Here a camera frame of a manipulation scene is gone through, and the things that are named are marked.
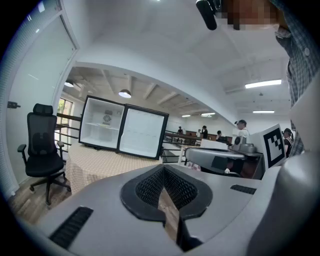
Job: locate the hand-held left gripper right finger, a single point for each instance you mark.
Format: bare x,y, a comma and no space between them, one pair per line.
195,197

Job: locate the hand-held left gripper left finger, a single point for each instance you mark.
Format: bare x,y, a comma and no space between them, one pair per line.
135,197

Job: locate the black metal railing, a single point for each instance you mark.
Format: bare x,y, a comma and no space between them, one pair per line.
67,117
172,136

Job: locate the ceiling light panel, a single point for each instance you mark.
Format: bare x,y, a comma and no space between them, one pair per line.
186,116
263,111
208,114
262,84

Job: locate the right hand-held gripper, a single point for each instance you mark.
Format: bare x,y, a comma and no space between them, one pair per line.
250,152

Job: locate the round checkered table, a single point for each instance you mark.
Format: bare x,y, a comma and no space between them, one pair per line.
100,165

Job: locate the black office chair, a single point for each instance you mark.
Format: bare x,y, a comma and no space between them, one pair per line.
41,140

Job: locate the person's plaid shirt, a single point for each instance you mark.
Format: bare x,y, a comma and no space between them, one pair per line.
300,62

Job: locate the black head camera mount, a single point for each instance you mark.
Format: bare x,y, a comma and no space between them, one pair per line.
207,15

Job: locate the window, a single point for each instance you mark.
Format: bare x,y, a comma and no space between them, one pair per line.
65,107

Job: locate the black pendant lamp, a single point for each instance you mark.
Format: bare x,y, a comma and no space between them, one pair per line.
69,83
124,93

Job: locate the person's head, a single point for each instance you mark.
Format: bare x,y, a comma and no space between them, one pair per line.
250,12

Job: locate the red checkered cloth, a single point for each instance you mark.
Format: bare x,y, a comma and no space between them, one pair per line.
193,166

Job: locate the white fridge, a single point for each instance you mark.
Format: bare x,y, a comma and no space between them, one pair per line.
140,130

